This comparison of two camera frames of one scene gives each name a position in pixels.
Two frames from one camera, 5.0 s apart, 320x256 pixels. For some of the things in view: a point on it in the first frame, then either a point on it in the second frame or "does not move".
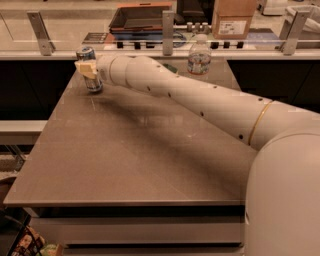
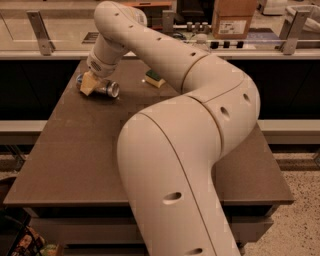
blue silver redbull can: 84,54 to 105,86
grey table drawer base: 189,230 does not move
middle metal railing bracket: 168,31 does not move
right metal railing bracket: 291,30 does not move
